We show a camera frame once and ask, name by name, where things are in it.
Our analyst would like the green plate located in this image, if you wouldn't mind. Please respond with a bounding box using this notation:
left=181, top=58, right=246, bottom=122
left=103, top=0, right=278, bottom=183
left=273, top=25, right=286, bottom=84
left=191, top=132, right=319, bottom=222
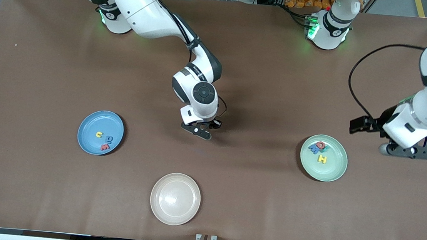
left=298, top=133, right=350, bottom=184

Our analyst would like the beige plate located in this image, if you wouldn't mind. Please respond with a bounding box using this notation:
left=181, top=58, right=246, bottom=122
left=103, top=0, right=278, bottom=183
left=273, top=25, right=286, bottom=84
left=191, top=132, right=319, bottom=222
left=148, top=171, right=203, bottom=228

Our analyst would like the blue plate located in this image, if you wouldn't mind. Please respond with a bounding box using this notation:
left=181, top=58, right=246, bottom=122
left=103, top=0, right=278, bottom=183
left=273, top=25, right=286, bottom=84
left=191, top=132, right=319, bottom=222
left=76, top=108, right=126, bottom=158

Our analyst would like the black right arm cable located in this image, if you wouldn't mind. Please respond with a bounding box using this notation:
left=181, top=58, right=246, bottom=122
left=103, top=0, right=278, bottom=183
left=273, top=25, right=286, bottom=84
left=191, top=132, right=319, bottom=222
left=216, top=96, right=229, bottom=120

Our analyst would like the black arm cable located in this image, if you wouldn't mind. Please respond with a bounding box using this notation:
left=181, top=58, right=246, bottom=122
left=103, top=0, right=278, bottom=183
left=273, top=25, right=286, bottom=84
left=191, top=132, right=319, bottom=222
left=216, top=96, right=229, bottom=120
left=345, top=40, right=426, bottom=125

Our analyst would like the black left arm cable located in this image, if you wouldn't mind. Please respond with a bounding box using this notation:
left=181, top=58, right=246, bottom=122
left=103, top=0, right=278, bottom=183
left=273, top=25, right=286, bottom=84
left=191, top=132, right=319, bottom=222
left=345, top=40, right=426, bottom=125

